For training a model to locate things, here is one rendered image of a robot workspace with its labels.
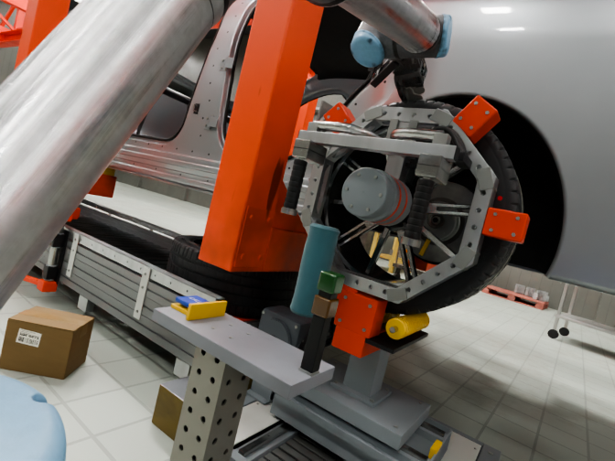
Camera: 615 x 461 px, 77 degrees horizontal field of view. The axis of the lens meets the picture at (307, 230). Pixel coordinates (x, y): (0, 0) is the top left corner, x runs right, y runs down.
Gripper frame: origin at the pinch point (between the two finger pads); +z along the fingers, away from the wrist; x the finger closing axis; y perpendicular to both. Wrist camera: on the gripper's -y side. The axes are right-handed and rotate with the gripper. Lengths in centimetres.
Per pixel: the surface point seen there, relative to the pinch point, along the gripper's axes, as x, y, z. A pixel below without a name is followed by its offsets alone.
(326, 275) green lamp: -73, 4, -21
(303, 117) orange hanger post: 209, -214, 166
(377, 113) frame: -15.2, -3.7, -10.6
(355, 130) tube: -32.2, -2.0, -20.5
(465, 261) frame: -52, 23, 9
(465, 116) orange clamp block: -18.5, 20.8, -8.5
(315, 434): -100, -18, 37
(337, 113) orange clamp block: -13.4, -17.5, -11.4
